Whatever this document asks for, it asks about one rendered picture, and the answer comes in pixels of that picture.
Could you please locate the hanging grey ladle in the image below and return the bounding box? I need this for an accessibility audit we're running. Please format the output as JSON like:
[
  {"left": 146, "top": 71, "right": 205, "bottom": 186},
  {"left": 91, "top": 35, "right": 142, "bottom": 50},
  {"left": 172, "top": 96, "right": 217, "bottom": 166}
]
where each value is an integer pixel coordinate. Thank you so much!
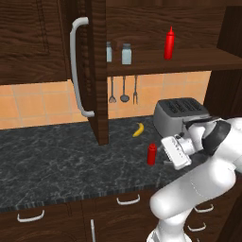
[{"left": 119, "top": 76, "right": 130, "bottom": 103}]

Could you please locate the dark wood wall cabinet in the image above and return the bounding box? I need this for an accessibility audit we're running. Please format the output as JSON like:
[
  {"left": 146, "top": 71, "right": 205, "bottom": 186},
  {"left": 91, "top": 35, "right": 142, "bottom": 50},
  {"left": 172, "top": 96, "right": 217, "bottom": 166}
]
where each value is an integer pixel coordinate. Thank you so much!
[{"left": 105, "top": 0, "right": 242, "bottom": 78}]

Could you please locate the dark wood closed cabinet door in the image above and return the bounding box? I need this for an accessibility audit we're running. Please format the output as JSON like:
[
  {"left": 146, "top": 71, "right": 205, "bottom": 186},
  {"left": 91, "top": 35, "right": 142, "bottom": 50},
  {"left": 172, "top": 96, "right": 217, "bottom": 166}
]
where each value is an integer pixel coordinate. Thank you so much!
[{"left": 0, "top": 0, "right": 71, "bottom": 86}]

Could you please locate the grey drawer handle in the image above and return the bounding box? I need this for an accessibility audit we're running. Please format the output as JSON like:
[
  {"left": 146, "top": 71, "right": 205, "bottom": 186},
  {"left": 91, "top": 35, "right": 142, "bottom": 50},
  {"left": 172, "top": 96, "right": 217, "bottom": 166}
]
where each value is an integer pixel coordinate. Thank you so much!
[
  {"left": 186, "top": 222, "right": 208, "bottom": 233},
  {"left": 16, "top": 209, "right": 45, "bottom": 223},
  {"left": 194, "top": 203, "right": 215, "bottom": 214},
  {"left": 115, "top": 194, "right": 142, "bottom": 206}
]

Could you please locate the tall red condiment bottle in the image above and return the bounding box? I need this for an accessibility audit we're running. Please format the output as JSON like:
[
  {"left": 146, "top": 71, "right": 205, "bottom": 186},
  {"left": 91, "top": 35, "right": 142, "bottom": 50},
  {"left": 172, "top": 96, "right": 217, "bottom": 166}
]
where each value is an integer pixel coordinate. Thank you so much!
[{"left": 163, "top": 26, "right": 176, "bottom": 61}]

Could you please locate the clear shaker with grey cap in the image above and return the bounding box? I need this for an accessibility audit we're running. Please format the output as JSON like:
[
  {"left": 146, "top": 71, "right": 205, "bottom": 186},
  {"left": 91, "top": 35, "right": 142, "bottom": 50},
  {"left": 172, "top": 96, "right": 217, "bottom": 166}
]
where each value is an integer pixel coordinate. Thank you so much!
[
  {"left": 121, "top": 43, "right": 132, "bottom": 66},
  {"left": 106, "top": 41, "right": 113, "bottom": 63}
]

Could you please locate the dark wood base cabinet door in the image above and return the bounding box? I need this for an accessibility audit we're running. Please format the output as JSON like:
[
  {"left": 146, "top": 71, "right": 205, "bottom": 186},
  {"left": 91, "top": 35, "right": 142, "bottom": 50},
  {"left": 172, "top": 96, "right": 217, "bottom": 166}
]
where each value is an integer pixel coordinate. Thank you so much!
[{"left": 82, "top": 211, "right": 159, "bottom": 242}]

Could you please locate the silver toaster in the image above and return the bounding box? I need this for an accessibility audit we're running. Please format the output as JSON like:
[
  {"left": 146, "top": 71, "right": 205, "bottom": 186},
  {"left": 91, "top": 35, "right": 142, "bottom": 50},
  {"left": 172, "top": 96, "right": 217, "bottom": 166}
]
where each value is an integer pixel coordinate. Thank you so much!
[{"left": 152, "top": 96, "right": 212, "bottom": 139}]

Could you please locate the hanging grey fork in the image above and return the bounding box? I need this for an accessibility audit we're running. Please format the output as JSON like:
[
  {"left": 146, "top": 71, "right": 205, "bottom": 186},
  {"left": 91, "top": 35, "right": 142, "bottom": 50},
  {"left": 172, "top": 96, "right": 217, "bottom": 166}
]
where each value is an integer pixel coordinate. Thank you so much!
[{"left": 132, "top": 75, "right": 140, "bottom": 106}]

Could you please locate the long grey door handle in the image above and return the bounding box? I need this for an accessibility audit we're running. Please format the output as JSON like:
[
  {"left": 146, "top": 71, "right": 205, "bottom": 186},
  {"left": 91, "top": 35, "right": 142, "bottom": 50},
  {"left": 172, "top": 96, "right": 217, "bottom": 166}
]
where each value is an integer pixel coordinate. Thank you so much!
[{"left": 69, "top": 16, "right": 95, "bottom": 118}]

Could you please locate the dark wood drawer front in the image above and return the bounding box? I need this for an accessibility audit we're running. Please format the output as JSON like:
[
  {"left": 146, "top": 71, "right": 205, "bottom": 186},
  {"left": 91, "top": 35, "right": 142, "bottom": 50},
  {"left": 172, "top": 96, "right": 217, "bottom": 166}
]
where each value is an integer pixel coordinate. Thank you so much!
[
  {"left": 192, "top": 188, "right": 242, "bottom": 219},
  {"left": 81, "top": 188, "right": 159, "bottom": 219},
  {"left": 185, "top": 214, "right": 233, "bottom": 242},
  {"left": 0, "top": 201, "right": 83, "bottom": 242}
]

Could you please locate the grey upright door handle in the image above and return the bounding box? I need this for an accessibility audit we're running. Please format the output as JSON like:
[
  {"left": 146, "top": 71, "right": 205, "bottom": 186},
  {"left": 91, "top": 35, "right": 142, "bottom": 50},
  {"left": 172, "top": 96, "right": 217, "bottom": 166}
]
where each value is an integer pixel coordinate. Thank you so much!
[{"left": 90, "top": 218, "right": 96, "bottom": 242}]

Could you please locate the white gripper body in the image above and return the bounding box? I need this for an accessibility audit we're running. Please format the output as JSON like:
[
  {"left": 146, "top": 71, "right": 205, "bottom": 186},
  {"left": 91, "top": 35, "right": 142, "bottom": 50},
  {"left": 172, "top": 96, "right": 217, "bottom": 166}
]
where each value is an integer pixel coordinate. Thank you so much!
[{"left": 160, "top": 134, "right": 193, "bottom": 171}]

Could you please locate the yellow banana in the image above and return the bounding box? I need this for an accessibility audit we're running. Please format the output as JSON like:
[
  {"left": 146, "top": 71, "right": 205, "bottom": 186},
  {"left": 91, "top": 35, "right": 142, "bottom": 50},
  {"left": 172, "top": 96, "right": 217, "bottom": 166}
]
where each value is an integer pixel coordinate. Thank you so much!
[{"left": 131, "top": 122, "right": 146, "bottom": 138}]

